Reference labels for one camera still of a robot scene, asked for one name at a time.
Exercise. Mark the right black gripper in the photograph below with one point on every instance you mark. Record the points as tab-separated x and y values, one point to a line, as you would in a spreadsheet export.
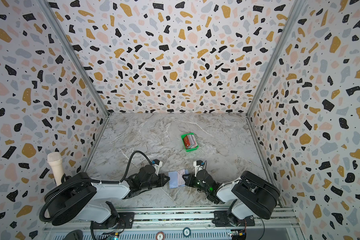
193	180

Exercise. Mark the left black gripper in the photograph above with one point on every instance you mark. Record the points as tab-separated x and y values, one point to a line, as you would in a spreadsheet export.
163	182

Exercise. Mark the white pink credit card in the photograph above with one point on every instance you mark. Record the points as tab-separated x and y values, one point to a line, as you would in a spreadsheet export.
181	182

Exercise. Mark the blue credit card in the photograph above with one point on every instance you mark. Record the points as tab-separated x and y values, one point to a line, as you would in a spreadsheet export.
174	181

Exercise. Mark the grey card holder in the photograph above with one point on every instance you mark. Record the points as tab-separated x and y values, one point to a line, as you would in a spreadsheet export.
177	179

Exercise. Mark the green card tray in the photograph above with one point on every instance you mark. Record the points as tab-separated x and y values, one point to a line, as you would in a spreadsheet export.
190	149

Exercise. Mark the cards stack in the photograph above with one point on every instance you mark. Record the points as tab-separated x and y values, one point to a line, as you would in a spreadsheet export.
190	142

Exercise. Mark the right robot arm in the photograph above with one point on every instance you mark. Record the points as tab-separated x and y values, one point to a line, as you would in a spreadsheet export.
249	194

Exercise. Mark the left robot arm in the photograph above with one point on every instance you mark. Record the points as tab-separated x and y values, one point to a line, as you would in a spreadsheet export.
83	198

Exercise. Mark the green round marker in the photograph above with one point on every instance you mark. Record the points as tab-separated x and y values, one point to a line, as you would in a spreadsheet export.
186	232

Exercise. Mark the red round marker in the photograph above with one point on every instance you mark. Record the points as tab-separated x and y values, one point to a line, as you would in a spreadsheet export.
160	236

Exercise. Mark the beige microphone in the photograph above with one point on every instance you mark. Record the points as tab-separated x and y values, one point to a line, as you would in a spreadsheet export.
55	161

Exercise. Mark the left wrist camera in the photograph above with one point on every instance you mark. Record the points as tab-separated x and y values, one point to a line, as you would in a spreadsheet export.
157	164

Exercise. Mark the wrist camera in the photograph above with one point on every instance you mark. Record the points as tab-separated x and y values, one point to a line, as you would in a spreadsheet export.
199	165
157	164

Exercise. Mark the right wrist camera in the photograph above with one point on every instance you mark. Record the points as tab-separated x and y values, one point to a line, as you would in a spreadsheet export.
199	165

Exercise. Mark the aluminium mounting rail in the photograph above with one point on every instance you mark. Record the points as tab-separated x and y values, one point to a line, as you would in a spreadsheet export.
283	225

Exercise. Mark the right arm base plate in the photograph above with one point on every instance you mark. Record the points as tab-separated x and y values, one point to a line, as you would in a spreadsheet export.
225	219

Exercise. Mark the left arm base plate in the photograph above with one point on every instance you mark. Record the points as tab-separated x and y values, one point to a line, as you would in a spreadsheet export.
123	221

